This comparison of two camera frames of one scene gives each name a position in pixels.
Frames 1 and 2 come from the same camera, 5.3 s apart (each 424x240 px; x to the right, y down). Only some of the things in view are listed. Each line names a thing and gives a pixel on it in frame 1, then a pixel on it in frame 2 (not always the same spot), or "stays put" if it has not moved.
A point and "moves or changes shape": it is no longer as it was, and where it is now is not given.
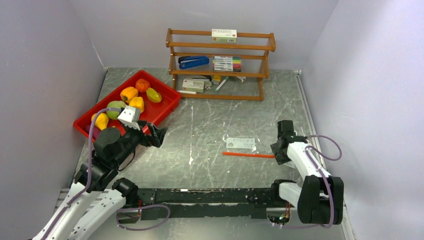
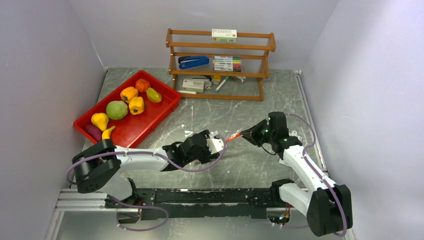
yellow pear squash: (101, 121) stays put
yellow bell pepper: (137, 102) stays put
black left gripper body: (134, 137) to (204, 156)
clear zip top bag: (254, 145) moves or changes shape
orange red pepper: (142, 85) stays put
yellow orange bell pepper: (127, 93) stays put
